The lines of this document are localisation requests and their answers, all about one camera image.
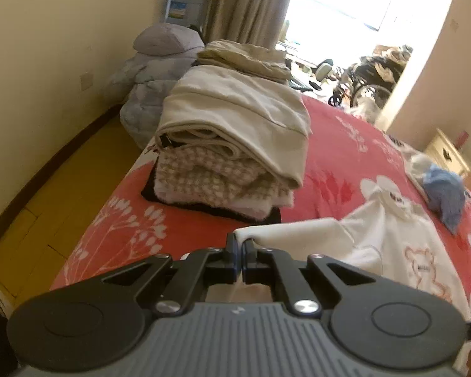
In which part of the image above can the white bear print sweater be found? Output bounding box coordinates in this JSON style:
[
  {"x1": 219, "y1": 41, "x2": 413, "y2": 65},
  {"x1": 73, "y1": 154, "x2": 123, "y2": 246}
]
[{"x1": 233, "y1": 192, "x2": 471, "y2": 323}]

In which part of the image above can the wheelchair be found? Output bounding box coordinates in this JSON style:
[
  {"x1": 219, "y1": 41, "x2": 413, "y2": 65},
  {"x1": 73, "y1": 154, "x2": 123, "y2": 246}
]
[{"x1": 329, "y1": 53, "x2": 414, "y2": 109}]

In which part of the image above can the grey puffer jacket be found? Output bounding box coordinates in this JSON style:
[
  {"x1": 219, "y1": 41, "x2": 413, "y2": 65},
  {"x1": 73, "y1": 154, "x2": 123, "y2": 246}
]
[{"x1": 108, "y1": 24, "x2": 207, "y2": 148}]

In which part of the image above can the beige folded garment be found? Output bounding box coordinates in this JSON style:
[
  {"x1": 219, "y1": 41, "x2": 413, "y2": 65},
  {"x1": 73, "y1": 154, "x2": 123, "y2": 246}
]
[{"x1": 156, "y1": 65, "x2": 312, "y2": 189}]

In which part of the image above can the white cloth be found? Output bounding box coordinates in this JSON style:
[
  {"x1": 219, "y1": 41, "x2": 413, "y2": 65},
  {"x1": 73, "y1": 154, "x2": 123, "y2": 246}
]
[{"x1": 400, "y1": 141, "x2": 433, "y2": 189}]

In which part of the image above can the red floral bed sheet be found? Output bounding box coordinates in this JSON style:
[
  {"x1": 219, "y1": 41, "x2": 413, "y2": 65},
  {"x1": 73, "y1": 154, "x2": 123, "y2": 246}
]
[{"x1": 49, "y1": 94, "x2": 471, "y2": 323}]

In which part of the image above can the window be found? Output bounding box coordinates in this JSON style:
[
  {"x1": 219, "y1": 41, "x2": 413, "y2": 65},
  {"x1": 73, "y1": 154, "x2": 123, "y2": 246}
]
[{"x1": 283, "y1": 0, "x2": 405, "y2": 48}]

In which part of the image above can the blue cloth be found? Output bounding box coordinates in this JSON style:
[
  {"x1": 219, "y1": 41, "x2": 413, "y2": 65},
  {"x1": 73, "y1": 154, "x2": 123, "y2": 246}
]
[{"x1": 422, "y1": 165, "x2": 468, "y2": 234}]

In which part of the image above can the pile of beige folded clothes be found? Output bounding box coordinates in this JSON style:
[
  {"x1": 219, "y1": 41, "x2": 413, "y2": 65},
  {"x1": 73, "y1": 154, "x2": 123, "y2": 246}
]
[{"x1": 196, "y1": 39, "x2": 293, "y2": 84}]

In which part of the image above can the checkered folded garment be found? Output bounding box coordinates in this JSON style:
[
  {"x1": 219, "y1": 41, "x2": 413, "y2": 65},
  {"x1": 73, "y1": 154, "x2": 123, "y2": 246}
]
[{"x1": 157, "y1": 145, "x2": 295, "y2": 209}]

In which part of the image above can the blue box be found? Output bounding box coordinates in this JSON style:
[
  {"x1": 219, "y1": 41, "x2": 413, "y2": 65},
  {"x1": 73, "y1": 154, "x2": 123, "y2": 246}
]
[{"x1": 163, "y1": 0, "x2": 208, "y2": 32}]

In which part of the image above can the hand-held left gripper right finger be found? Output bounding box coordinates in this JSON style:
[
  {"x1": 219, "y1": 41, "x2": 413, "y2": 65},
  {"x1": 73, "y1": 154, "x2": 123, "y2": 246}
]
[{"x1": 241, "y1": 239, "x2": 373, "y2": 317}]

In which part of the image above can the grey chair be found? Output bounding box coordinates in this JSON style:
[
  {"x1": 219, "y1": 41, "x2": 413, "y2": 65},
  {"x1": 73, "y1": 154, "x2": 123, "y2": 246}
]
[{"x1": 309, "y1": 59, "x2": 335, "y2": 89}]

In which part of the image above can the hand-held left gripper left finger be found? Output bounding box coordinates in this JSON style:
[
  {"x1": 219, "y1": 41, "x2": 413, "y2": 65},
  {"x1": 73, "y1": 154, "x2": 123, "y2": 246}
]
[{"x1": 101, "y1": 233, "x2": 242, "y2": 319}]

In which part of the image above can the beige curtain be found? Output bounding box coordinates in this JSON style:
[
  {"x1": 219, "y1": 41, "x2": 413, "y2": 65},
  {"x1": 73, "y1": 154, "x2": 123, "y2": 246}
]
[{"x1": 208, "y1": 0, "x2": 299, "y2": 50}]

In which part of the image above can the cream cabinet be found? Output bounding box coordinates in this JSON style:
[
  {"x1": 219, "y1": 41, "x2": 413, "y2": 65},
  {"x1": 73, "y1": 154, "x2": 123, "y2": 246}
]
[{"x1": 424, "y1": 128, "x2": 471, "y2": 177}]

